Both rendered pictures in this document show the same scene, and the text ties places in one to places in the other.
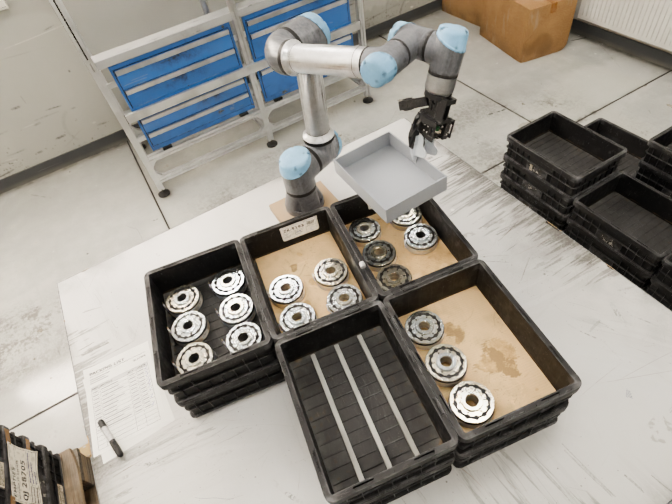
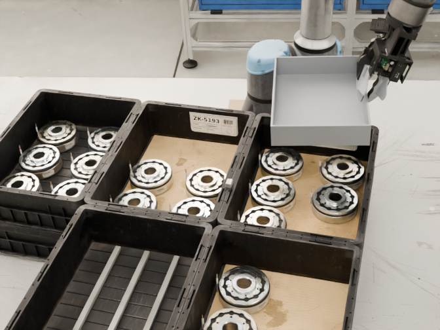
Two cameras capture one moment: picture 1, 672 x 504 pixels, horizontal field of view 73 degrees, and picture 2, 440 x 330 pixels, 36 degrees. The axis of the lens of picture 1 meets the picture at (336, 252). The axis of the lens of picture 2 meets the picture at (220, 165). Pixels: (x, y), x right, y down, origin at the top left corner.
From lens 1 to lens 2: 0.62 m
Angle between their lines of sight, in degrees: 23
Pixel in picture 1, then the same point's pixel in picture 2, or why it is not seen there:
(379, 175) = (314, 97)
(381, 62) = not seen: outside the picture
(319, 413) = (74, 300)
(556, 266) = not seen: outside the picture
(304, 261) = (196, 161)
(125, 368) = not seen: outside the picture
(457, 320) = (291, 305)
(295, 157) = (268, 50)
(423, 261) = (316, 228)
